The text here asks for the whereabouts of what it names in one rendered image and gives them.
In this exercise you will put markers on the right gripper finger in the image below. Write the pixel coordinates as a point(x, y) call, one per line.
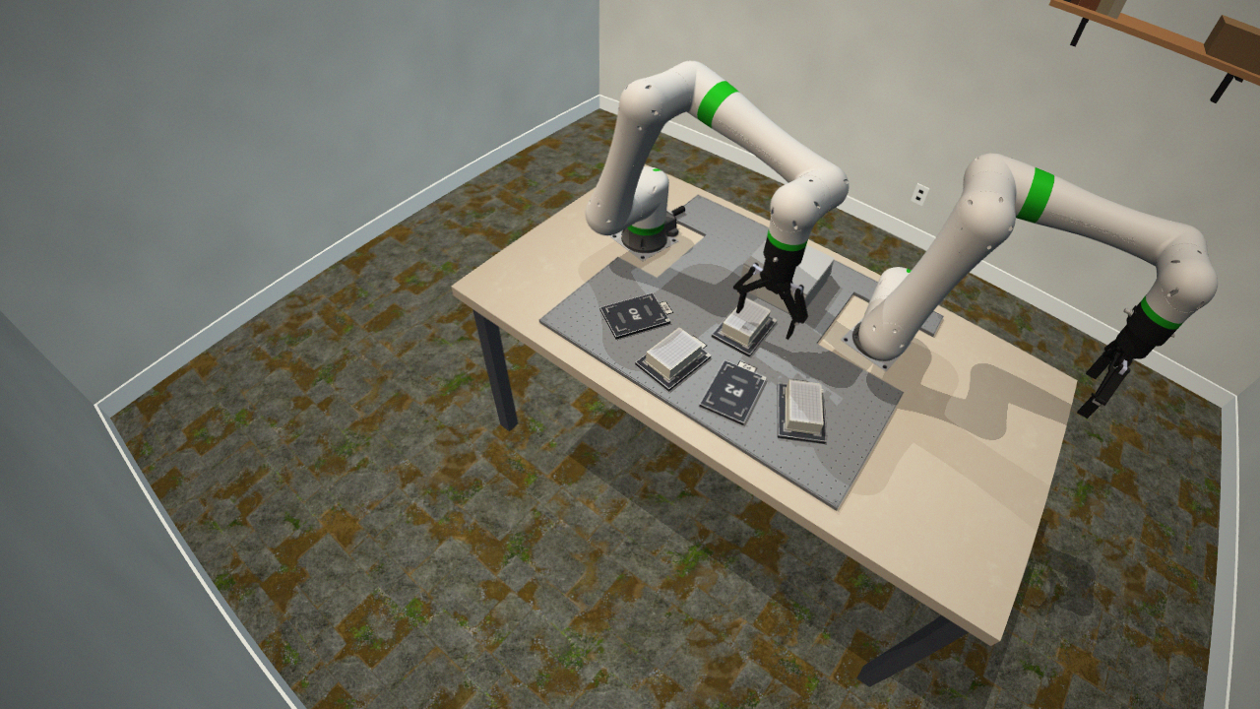
point(791, 304)
point(742, 290)

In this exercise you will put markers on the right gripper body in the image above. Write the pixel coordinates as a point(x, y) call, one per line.
point(777, 276)

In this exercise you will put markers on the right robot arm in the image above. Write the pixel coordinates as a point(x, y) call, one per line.
point(644, 108)

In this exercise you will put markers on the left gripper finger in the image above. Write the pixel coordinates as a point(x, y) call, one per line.
point(1110, 383)
point(1104, 360)

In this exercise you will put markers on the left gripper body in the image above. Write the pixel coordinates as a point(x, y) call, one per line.
point(1130, 347)

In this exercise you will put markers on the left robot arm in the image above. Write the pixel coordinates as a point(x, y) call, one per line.
point(995, 187)

